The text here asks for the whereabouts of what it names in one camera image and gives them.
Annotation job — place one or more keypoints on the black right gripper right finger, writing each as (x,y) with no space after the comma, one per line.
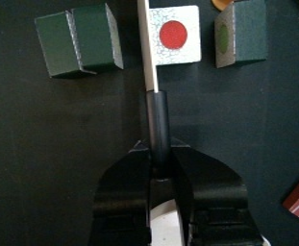
(215,192)

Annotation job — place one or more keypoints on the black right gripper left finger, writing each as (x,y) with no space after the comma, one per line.
(122,192)

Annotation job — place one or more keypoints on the white paper sheet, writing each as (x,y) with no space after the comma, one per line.
(158,128)

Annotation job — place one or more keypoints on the orange toy cap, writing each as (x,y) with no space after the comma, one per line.
(221,4)

